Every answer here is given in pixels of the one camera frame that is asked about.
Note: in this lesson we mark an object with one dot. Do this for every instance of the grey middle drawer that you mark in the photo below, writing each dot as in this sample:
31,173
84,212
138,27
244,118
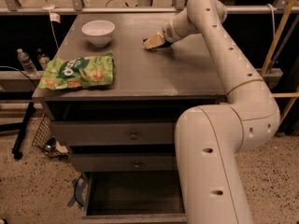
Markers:
123,162

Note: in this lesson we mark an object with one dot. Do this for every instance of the clear plastic water bottle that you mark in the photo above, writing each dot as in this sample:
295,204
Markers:
26,63

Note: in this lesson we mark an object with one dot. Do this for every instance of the white ceramic bowl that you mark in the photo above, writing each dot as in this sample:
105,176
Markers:
98,33

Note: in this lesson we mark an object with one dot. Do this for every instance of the grey metal rail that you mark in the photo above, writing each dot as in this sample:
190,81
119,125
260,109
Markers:
70,10

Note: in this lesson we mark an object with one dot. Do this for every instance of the grey top drawer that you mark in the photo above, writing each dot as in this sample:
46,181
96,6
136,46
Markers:
95,133

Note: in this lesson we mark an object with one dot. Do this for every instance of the grey drawer cabinet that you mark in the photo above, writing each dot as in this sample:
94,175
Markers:
148,86

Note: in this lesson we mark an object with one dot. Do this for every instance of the grey open bottom drawer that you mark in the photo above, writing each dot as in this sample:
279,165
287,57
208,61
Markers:
144,197

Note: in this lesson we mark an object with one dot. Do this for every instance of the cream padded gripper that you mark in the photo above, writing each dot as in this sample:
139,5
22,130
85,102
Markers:
168,32

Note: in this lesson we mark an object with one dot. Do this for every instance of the black wire basket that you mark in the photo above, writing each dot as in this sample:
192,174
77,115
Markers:
45,141

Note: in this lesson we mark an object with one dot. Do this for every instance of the green snack chip bag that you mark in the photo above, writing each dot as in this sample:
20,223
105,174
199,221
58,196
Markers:
79,73

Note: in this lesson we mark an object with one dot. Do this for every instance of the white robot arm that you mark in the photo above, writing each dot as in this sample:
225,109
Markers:
208,136

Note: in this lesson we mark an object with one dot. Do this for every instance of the black pole on floor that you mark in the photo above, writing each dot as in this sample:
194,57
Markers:
16,150

